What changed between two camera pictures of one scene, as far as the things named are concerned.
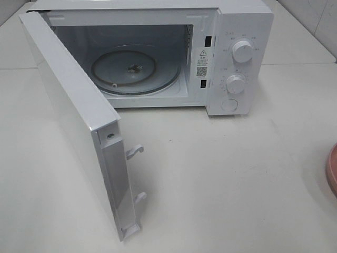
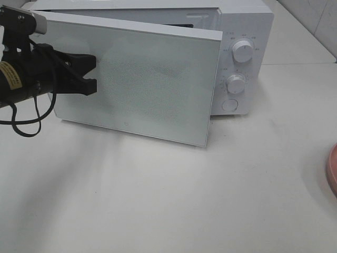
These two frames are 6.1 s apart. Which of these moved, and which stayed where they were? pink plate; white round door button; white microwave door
Moved: white microwave door
Stayed: pink plate; white round door button
